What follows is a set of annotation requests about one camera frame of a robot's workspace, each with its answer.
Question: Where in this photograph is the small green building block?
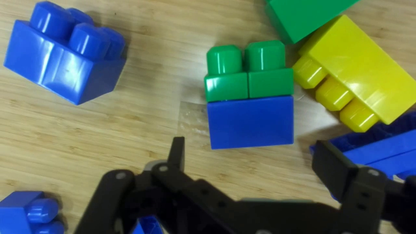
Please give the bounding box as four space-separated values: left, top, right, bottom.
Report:
204 40 294 103

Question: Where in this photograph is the yellow building block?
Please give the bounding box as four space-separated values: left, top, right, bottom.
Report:
292 14 416 133

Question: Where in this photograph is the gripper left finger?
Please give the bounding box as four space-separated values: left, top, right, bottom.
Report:
74 136 242 234

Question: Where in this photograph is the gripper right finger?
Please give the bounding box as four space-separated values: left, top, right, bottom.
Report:
311 140 416 234

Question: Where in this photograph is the small blue building block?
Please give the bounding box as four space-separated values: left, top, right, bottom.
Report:
207 95 295 150

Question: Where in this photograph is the blue four-stud building block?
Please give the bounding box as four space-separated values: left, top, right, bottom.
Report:
3 1 126 106

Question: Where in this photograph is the large green building block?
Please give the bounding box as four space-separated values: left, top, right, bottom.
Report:
264 0 360 45

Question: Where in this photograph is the blue open-bottom building block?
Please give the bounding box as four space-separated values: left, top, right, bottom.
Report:
309 110 416 200

